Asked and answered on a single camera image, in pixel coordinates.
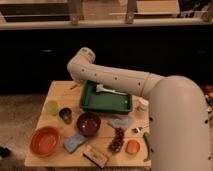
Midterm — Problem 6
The green chili pepper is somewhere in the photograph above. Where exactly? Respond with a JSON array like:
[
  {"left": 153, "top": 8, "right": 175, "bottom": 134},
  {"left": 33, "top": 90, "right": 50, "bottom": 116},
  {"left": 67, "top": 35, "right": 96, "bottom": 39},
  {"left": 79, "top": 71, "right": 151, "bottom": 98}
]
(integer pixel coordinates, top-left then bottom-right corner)
[{"left": 143, "top": 132, "right": 150, "bottom": 162}]

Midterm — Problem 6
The wooden table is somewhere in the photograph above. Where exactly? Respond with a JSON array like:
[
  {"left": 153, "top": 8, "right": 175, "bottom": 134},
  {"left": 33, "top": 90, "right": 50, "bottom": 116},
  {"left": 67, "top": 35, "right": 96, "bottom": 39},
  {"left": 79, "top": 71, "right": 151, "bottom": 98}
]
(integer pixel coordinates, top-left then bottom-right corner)
[{"left": 24, "top": 81, "right": 151, "bottom": 168}]

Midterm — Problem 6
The wooden block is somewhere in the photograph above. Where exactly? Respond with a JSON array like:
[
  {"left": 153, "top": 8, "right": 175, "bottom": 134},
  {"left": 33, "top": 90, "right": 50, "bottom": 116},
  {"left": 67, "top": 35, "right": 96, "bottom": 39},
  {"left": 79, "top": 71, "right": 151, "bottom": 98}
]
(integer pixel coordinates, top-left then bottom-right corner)
[{"left": 83, "top": 146, "right": 108, "bottom": 168}]

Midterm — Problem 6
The bunch of purple grapes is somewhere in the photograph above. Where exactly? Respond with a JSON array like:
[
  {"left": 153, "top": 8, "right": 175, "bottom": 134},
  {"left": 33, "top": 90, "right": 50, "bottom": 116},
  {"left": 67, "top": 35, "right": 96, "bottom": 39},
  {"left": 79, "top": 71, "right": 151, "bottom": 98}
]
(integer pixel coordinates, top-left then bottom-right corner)
[{"left": 108, "top": 128, "right": 125, "bottom": 153}]

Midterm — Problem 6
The white cup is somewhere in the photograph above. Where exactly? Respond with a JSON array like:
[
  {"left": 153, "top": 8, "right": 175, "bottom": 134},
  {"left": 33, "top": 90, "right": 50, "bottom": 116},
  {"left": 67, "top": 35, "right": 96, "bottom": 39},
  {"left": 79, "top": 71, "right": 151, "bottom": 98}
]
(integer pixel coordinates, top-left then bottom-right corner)
[{"left": 136, "top": 98, "right": 149, "bottom": 111}]

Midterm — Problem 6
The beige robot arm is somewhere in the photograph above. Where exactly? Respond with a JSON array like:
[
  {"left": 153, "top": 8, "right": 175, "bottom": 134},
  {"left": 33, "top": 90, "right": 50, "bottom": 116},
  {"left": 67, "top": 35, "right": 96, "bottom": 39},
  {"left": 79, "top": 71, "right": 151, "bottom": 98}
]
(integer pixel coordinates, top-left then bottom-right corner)
[{"left": 67, "top": 47, "right": 213, "bottom": 171}]

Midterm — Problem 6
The blue sponge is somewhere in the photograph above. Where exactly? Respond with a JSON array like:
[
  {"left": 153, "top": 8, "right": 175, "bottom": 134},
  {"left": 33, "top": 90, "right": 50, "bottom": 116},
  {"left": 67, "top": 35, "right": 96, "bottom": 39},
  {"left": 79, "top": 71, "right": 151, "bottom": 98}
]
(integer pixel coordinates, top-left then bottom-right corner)
[{"left": 63, "top": 133, "right": 86, "bottom": 153}]

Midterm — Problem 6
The dark red bowl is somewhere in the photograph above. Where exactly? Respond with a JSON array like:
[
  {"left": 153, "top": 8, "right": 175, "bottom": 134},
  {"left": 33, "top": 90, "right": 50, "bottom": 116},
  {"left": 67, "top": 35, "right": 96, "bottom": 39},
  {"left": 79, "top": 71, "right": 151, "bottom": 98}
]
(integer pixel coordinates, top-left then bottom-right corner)
[{"left": 76, "top": 113, "right": 101, "bottom": 137}]

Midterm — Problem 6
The green plastic tray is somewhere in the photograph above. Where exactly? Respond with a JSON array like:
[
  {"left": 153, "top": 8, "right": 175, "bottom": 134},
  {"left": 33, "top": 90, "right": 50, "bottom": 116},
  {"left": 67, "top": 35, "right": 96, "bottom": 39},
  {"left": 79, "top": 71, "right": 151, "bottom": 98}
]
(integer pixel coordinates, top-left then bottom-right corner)
[{"left": 79, "top": 81, "right": 133, "bottom": 114}]

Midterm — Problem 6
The small orange dish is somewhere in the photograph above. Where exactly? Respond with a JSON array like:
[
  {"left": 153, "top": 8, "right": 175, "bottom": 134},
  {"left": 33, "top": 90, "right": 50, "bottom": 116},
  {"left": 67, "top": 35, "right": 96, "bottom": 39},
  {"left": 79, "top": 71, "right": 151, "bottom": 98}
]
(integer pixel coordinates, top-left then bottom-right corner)
[{"left": 126, "top": 140, "right": 140, "bottom": 155}]

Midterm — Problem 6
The small metal cup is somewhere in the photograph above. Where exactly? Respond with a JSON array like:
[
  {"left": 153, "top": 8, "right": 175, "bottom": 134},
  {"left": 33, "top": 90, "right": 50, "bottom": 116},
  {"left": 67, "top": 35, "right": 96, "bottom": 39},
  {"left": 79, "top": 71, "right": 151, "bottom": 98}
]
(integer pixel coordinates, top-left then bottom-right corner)
[{"left": 59, "top": 108, "right": 72, "bottom": 124}]

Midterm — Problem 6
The orange bowl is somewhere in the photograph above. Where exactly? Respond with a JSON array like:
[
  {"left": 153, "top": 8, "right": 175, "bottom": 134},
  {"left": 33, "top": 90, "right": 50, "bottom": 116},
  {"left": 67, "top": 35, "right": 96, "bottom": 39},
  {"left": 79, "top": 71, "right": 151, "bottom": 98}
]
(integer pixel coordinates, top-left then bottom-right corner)
[{"left": 29, "top": 126, "right": 60, "bottom": 158}]

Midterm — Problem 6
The grey cloth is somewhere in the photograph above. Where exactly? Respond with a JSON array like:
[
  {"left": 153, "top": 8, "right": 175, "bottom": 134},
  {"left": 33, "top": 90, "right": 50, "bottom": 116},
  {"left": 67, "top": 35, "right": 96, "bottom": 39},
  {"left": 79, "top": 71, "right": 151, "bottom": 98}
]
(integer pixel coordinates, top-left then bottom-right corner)
[{"left": 108, "top": 116, "right": 134, "bottom": 131}]

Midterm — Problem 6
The green plastic cup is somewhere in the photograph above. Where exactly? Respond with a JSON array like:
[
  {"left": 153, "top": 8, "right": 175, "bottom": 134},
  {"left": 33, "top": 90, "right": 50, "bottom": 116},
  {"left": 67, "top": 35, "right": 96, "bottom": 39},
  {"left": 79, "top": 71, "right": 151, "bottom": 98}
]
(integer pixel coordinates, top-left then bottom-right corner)
[{"left": 45, "top": 101, "right": 59, "bottom": 116}]

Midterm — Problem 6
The white brush in tray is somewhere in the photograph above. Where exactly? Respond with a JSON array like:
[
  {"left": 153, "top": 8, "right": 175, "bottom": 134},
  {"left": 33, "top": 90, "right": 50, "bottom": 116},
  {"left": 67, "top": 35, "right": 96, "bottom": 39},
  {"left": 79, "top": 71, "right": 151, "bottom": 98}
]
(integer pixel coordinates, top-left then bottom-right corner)
[{"left": 96, "top": 84, "right": 127, "bottom": 95}]

